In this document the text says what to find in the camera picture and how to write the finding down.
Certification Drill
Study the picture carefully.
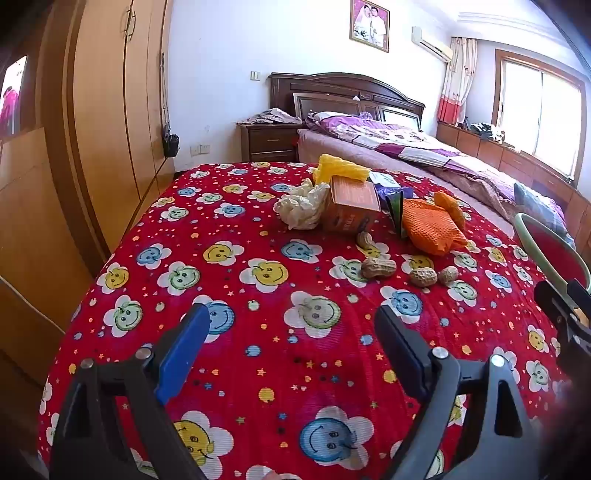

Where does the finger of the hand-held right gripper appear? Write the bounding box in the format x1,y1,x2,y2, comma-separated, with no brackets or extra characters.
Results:
567,278,591,321
533,279,591,384

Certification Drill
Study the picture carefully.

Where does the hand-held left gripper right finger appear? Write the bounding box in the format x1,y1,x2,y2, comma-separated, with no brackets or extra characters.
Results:
374,305,548,480

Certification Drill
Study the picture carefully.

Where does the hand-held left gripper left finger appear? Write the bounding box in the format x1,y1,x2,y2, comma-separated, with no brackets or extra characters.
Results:
48,302,213,480

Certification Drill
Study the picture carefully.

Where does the red bin with green rim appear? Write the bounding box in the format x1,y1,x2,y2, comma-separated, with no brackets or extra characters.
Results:
514,212,591,296

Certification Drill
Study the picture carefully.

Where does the orange mesh bag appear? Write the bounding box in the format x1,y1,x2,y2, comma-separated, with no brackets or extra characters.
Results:
401,191,469,256

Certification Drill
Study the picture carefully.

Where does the green wrapper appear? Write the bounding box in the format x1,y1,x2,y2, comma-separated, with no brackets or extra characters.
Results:
385,191,409,238

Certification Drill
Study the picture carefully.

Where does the orange cardboard box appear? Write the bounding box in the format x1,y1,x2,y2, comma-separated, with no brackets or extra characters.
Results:
322,175,382,234

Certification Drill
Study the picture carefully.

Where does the red smiley flower blanket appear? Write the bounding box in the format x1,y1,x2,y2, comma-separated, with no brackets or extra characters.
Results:
37,161,578,480

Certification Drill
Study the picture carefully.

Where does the blue plaid blanket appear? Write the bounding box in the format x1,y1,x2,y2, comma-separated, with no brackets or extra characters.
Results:
513,182,578,250

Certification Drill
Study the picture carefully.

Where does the low wooden cabinet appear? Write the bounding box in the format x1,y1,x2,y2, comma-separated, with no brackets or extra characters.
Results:
436,121,591,241

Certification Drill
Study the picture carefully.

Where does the white paper sheet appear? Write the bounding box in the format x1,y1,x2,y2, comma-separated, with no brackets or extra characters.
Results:
368,171,402,189

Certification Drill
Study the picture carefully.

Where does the dark clothes pile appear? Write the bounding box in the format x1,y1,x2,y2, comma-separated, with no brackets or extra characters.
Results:
466,121,509,141

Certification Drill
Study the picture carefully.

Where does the wooden framed window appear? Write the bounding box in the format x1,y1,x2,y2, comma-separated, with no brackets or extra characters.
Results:
492,48,587,183

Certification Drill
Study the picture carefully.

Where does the purple patchwork quilt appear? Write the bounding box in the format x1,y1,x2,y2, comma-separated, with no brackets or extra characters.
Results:
307,111,522,204

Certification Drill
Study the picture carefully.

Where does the dark wooden nightstand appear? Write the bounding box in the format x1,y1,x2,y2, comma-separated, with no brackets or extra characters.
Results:
236,121,305,163

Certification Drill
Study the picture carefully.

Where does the bed with pink sheet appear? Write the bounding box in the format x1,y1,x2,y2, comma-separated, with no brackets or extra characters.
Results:
295,111,578,250

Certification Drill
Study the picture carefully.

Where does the white and red curtain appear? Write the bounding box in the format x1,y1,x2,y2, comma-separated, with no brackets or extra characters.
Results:
438,37,478,126

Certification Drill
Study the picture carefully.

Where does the wooden wardrobe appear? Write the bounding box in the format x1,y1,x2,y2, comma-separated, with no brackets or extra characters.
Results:
0,0,176,416

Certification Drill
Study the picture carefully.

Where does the pale clothes pile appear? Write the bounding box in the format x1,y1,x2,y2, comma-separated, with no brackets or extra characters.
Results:
240,107,303,126

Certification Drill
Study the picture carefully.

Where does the white air conditioner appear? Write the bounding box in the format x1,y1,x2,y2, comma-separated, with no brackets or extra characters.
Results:
412,26,454,63

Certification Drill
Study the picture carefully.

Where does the dark wooden headboard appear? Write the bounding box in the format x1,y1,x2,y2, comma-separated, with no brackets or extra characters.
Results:
269,72,426,130

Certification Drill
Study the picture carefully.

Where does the television screen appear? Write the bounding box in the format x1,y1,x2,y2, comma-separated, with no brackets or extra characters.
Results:
0,55,28,139

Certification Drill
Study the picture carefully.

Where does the framed wall photo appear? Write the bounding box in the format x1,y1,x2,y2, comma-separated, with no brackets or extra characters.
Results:
349,0,390,53

